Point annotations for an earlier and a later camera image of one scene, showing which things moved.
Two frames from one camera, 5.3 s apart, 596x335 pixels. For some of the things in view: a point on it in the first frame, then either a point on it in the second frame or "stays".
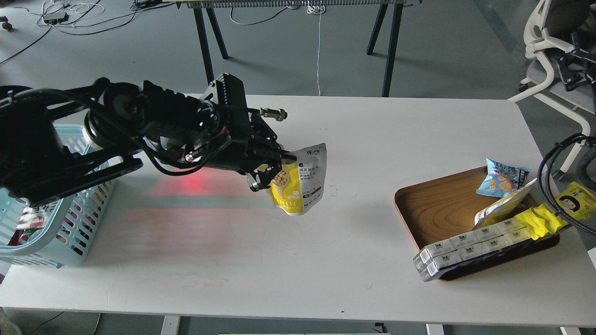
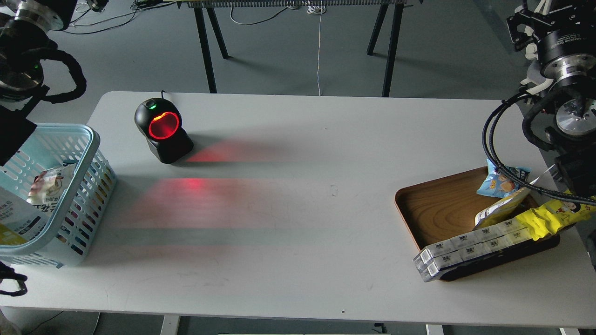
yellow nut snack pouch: (300, 184) to (21, 220)
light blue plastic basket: (64, 241) stays
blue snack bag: (501, 180) stays
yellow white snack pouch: (504, 209) stays
